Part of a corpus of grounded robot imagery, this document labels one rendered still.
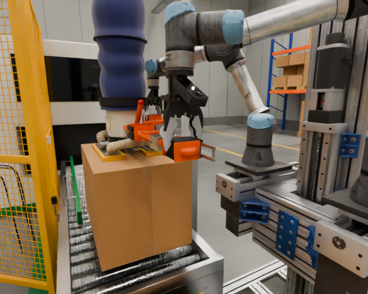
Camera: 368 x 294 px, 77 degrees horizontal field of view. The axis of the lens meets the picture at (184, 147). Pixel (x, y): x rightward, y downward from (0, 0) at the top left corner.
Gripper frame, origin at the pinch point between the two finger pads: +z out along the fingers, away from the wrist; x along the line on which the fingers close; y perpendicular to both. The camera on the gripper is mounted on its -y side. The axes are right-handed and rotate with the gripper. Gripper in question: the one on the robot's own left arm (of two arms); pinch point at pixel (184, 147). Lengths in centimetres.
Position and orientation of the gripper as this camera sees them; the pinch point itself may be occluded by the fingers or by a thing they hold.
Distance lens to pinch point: 63.4
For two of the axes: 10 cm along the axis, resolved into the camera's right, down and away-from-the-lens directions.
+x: -8.8, 1.0, -4.6
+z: 0.0, 9.8, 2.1
